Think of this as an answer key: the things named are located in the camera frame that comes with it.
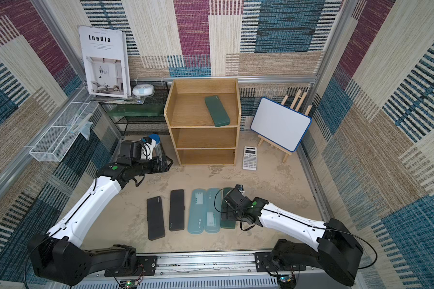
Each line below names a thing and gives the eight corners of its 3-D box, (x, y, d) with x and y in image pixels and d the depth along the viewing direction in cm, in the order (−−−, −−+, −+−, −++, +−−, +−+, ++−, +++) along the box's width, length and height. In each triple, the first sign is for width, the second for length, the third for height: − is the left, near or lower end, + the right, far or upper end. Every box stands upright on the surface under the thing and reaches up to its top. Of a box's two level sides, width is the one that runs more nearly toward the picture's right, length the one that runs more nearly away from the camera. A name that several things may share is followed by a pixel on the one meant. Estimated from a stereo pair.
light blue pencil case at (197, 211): (186, 233, 83) (185, 232, 82) (191, 190, 97) (190, 188, 95) (205, 233, 83) (204, 232, 82) (207, 190, 97) (207, 188, 95)
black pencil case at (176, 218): (170, 231, 84) (169, 230, 82) (171, 192, 96) (170, 190, 95) (185, 229, 84) (184, 228, 83) (184, 190, 97) (183, 188, 95)
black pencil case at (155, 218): (150, 241, 82) (148, 239, 80) (147, 201, 93) (146, 199, 91) (165, 236, 83) (164, 234, 81) (161, 197, 95) (159, 195, 93)
